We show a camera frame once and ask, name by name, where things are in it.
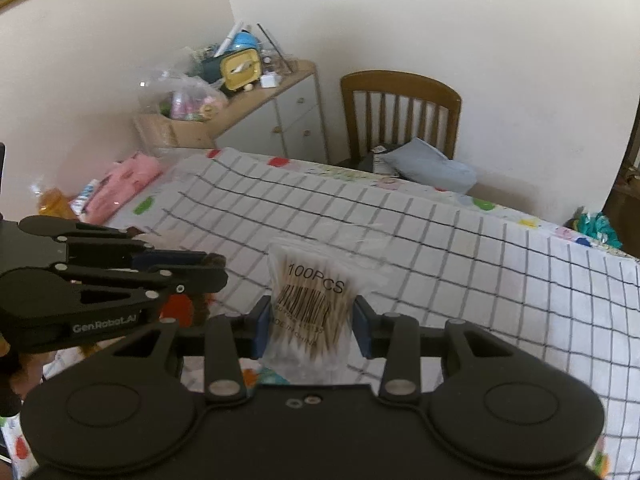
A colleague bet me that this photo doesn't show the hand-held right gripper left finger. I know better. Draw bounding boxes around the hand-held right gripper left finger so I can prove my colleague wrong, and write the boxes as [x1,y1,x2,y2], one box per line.
[97,296,273,405]

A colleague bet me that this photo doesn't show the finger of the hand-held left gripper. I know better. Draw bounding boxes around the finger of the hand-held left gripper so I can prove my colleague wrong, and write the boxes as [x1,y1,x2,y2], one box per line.
[20,215,208,271]
[70,265,229,307]

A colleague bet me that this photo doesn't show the toothpaste tube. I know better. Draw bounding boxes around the toothpaste tube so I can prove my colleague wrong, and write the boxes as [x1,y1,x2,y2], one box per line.
[70,178,104,213]

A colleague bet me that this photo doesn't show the yellow tissue box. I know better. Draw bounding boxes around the yellow tissue box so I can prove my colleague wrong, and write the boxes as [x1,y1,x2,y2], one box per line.
[220,49,263,95]

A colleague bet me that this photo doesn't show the plastic bag of colourful things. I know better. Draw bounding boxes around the plastic bag of colourful things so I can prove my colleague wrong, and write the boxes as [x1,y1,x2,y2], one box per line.
[160,74,230,122]

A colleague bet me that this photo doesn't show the white paper roll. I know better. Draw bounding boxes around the white paper roll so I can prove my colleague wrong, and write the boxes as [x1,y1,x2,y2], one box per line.
[214,22,243,58]

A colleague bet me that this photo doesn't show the dark green container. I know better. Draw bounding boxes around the dark green container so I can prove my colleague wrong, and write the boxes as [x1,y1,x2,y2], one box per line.
[192,55,226,83]

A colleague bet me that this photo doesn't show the amber liquid bottle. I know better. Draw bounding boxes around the amber liquid bottle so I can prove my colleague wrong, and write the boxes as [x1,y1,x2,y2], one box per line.
[30,180,77,221]

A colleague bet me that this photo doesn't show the dark wooden furniture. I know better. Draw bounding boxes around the dark wooden furniture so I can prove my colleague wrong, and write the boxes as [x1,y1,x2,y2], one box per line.
[602,105,640,261]

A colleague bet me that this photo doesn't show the brown wooden chair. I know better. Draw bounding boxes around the brown wooden chair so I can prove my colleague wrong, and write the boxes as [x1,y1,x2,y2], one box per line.
[340,71,463,168]

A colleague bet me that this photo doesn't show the person's left hand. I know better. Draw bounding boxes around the person's left hand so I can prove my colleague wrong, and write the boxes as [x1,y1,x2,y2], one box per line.
[11,352,51,397]

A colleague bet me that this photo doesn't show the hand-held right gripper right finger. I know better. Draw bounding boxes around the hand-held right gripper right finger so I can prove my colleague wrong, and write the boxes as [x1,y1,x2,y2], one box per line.
[351,296,521,403]

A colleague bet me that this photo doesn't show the wooden storage box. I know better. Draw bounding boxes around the wooden storage box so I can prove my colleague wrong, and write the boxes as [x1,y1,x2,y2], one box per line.
[134,110,221,150]

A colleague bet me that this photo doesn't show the green packets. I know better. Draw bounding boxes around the green packets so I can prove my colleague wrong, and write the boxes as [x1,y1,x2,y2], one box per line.
[571,206,625,251]

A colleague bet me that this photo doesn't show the white cabinet with wooden top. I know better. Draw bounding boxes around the white cabinet with wooden top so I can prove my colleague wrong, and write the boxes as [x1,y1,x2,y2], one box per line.
[200,60,329,165]

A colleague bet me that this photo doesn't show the brown bead bracelet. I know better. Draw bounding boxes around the brown bead bracelet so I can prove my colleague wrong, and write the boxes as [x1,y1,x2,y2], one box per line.
[192,254,227,323]

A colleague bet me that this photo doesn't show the bag of cotton swabs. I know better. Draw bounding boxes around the bag of cotton swabs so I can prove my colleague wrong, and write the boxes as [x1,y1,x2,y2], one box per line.
[262,239,396,387]

